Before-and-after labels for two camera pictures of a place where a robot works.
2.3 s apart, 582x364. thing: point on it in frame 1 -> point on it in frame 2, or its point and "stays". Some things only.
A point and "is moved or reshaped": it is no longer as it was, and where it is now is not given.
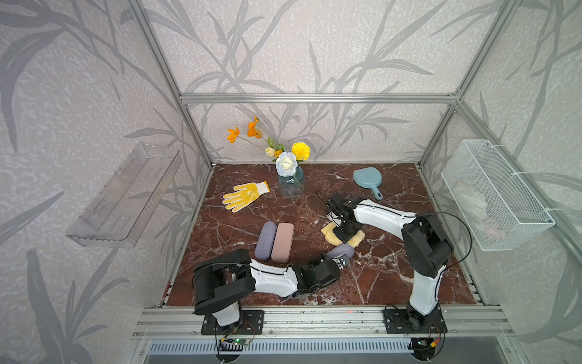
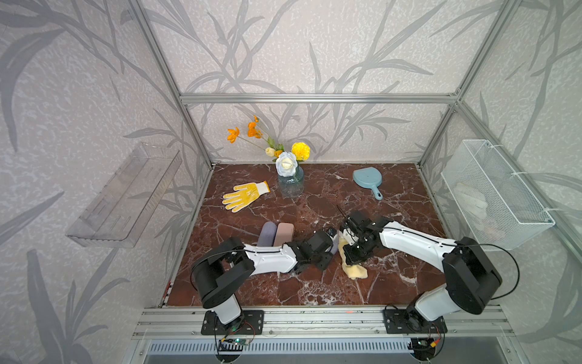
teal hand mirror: [369, 177] stays
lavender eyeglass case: [265, 242] stays
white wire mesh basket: [499, 213] stays
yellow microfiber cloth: [332, 238] is moved or reshaped
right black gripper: [343, 239] -> [350, 258]
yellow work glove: [245, 194] stays
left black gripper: [330, 281] -> [326, 263]
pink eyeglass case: [283, 243] stays
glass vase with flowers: [290, 173] stays
